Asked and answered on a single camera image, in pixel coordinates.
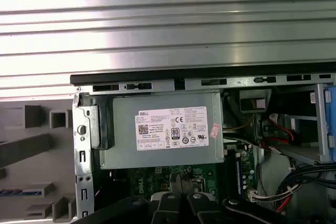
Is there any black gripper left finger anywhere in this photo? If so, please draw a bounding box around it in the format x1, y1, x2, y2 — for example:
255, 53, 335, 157
77, 173, 182, 224

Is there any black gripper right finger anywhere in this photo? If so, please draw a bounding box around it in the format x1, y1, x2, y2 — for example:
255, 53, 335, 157
181, 173, 320, 224

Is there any black RAM slot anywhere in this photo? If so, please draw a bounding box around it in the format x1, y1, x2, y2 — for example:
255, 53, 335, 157
224, 147, 237, 196

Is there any green motherboard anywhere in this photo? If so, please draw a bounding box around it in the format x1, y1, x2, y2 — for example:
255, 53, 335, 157
94, 142, 260, 209

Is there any grey power supply unit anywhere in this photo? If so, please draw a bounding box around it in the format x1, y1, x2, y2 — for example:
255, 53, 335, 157
99, 91, 225, 169

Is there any black PC case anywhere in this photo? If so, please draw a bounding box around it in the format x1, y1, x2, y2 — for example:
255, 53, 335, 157
70, 62, 336, 224

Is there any tall silver drive cage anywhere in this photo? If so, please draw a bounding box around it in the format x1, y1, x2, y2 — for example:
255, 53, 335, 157
288, 82, 336, 166

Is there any grey parts rack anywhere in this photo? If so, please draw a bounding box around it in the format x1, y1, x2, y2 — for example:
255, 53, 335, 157
0, 104, 78, 221

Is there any blue disk carrier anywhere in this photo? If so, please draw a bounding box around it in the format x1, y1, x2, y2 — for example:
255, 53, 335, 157
323, 83, 336, 162

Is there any yellow wire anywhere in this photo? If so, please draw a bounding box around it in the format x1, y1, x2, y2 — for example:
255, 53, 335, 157
223, 113, 256, 133

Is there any black cable bundle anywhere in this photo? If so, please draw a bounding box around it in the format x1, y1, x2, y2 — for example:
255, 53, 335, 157
275, 162, 336, 214

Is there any red wire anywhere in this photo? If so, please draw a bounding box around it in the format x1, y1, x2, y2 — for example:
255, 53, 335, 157
262, 126, 295, 152

